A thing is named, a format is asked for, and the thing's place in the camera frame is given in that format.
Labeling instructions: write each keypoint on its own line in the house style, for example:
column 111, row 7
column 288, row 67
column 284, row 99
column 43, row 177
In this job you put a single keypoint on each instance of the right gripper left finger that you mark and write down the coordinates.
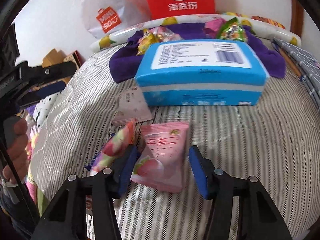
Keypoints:
column 123, row 168

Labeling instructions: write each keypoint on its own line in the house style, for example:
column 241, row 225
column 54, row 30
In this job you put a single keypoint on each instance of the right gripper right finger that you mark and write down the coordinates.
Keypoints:
column 203, row 171

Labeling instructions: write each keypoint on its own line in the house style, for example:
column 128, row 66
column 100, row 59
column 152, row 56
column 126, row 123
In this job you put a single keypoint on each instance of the pink peach snack packet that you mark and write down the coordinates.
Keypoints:
column 160, row 164

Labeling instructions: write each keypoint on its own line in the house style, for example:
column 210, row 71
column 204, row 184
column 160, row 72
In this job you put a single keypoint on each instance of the person's left hand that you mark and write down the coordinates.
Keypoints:
column 17, row 152

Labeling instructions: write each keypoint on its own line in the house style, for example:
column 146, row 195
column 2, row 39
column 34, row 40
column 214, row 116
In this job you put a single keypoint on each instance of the colourful fruit snack packet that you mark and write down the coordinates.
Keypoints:
column 114, row 148

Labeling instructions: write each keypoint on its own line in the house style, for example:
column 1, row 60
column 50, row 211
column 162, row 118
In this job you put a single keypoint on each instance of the pale pink flat packet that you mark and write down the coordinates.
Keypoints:
column 131, row 106

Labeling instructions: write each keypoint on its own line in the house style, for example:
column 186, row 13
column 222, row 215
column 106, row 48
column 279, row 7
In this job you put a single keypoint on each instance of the striped quilted mattress cover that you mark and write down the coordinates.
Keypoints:
column 277, row 140

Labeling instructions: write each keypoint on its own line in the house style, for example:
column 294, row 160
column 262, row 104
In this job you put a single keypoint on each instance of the blue tissue pack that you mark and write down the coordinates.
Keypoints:
column 201, row 72

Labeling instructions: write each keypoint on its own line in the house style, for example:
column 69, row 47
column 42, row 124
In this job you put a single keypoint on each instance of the purple towel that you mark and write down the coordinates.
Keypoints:
column 125, row 62

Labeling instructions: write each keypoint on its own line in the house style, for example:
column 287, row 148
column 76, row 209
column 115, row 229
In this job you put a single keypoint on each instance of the white Miniso plastic bag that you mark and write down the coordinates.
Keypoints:
column 102, row 17

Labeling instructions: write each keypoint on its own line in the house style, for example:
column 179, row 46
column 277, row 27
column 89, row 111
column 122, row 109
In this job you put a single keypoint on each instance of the pink striped snack packet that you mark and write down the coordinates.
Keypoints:
column 163, row 34

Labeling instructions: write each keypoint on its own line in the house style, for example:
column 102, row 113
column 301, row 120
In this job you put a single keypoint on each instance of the pink yellow snack packet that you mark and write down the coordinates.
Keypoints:
column 213, row 26

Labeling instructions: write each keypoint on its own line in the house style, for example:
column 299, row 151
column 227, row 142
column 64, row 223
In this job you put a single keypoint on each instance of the green snack packet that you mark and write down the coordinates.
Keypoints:
column 232, row 30

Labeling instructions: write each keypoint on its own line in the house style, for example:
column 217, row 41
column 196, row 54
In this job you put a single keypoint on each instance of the grey checked folded cloth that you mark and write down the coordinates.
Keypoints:
column 305, row 63

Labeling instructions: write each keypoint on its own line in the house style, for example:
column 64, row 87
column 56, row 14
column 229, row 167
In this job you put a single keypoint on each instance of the yellow snack bag behind mat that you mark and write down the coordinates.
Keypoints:
column 234, row 14

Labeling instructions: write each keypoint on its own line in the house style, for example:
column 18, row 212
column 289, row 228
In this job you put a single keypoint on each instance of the fruit print rolled mat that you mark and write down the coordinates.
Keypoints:
column 261, row 29

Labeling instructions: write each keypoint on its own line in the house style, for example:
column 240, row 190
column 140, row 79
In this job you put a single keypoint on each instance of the orange snack bag behind mat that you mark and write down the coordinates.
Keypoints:
column 268, row 20

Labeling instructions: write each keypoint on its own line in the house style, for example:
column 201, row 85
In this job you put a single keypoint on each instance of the cardboard boxes by wall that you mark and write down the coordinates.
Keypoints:
column 55, row 57

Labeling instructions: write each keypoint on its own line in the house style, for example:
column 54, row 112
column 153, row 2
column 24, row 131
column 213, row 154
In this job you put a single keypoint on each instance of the brown wooden door frame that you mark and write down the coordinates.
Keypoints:
column 297, row 17

